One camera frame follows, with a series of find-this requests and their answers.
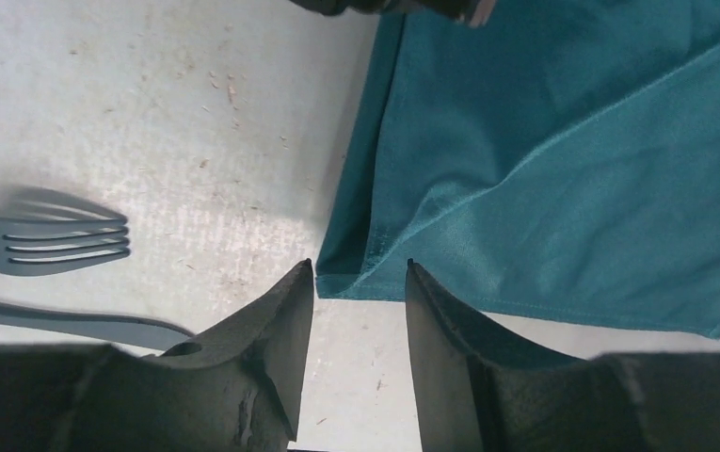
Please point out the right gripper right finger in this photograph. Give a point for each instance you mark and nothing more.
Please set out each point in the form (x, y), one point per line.
(481, 387)

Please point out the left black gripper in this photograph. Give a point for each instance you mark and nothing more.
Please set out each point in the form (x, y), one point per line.
(472, 13)

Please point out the dark plastic knife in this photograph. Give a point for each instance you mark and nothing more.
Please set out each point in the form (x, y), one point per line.
(123, 329)

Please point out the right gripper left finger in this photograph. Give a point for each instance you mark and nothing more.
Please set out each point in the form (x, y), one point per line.
(234, 387)

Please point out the teal cloth napkin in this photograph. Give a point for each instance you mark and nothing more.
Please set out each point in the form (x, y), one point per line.
(561, 162)

